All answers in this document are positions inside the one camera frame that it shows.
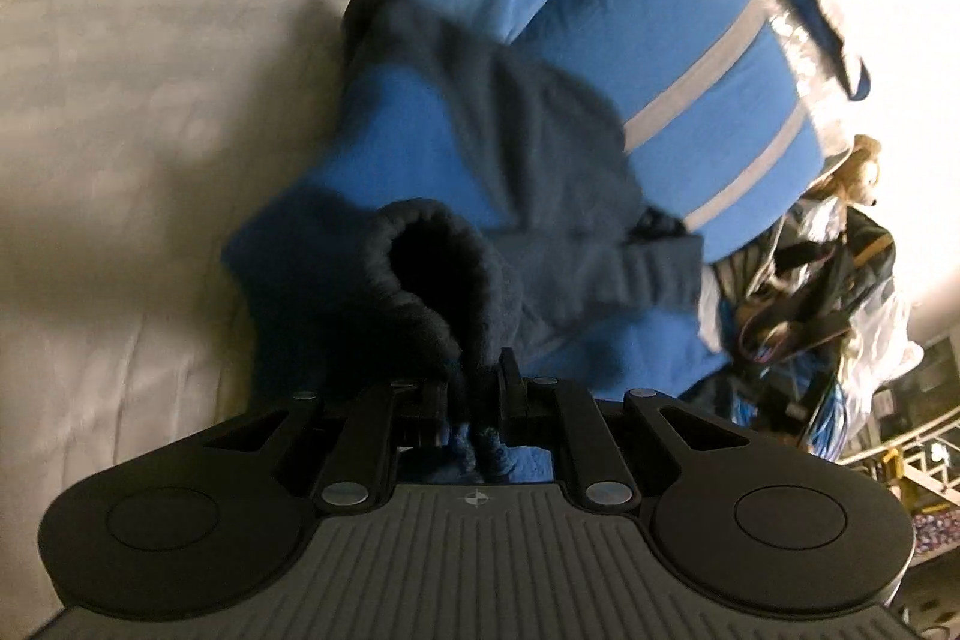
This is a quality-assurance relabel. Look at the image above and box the clear plastic bag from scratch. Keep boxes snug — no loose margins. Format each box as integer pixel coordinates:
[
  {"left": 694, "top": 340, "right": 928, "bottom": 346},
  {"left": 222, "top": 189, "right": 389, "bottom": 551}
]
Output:
[{"left": 840, "top": 284, "right": 927, "bottom": 446}]

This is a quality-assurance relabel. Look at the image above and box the black bag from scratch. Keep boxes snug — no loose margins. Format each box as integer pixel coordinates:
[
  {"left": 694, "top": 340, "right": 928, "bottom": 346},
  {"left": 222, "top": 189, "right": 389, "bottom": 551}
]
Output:
[{"left": 705, "top": 205, "right": 897, "bottom": 446}]

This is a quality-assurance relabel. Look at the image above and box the speckled colourful mat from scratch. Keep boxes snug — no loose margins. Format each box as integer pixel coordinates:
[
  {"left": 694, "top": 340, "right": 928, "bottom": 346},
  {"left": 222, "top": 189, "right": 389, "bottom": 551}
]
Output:
[{"left": 911, "top": 509, "right": 960, "bottom": 558}]

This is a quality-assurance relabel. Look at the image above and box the white metal rack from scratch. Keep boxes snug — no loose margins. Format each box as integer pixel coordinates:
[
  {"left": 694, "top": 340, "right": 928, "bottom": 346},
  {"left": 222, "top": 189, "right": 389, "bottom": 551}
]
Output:
[{"left": 836, "top": 415, "right": 960, "bottom": 513}]

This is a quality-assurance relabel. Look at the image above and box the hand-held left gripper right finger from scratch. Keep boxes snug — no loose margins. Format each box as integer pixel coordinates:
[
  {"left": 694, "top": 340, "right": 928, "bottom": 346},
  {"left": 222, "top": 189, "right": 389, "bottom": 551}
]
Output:
[{"left": 495, "top": 347, "right": 755, "bottom": 513}]

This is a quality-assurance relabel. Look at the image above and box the blue fleece hoodie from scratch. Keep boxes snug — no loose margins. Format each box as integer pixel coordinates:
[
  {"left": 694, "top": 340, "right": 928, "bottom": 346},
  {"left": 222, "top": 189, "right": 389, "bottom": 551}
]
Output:
[{"left": 221, "top": 0, "right": 732, "bottom": 483}]

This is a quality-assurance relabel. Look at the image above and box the brown teddy bear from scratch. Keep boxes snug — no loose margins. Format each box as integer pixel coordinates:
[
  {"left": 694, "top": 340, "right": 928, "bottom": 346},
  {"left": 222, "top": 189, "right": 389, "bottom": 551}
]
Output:
[{"left": 814, "top": 134, "right": 886, "bottom": 210}]

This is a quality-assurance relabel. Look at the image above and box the blue cord bundle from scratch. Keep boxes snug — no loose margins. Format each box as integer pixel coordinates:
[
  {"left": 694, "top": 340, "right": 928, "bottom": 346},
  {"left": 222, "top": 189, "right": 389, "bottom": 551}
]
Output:
[{"left": 716, "top": 299, "right": 860, "bottom": 461}]

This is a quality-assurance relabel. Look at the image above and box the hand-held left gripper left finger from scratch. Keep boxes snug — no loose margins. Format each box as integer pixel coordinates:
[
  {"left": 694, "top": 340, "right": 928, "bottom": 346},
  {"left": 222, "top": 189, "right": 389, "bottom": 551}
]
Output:
[{"left": 202, "top": 377, "right": 451, "bottom": 513}]

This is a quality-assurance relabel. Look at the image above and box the dark cabinet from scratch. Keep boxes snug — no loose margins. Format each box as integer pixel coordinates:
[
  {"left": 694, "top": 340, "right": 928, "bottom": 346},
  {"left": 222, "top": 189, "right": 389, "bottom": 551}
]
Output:
[{"left": 874, "top": 336, "right": 960, "bottom": 453}]

